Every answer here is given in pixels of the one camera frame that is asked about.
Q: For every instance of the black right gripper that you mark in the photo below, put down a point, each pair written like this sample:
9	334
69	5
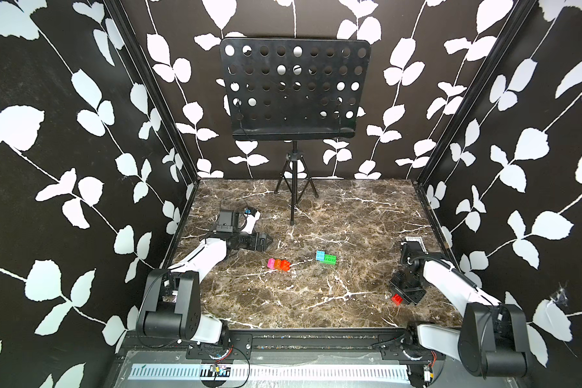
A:
412	296

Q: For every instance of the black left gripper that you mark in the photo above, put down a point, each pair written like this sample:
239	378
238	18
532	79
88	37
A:
261	245

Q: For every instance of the red lego brick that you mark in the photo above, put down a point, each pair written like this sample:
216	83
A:
397	299
284	265

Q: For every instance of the green lego brick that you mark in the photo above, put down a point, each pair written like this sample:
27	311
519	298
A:
329	259

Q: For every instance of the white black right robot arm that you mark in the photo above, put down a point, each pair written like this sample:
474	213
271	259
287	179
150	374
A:
479	310

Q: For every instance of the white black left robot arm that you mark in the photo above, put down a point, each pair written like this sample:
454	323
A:
171	305

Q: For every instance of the white perforated strip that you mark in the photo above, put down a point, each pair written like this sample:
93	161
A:
240	373

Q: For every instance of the black music stand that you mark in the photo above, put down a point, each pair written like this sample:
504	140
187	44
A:
287	89

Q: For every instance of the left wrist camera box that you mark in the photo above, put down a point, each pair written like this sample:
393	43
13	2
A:
227	222

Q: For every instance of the black front mounting rail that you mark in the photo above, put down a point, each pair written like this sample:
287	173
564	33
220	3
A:
315	342

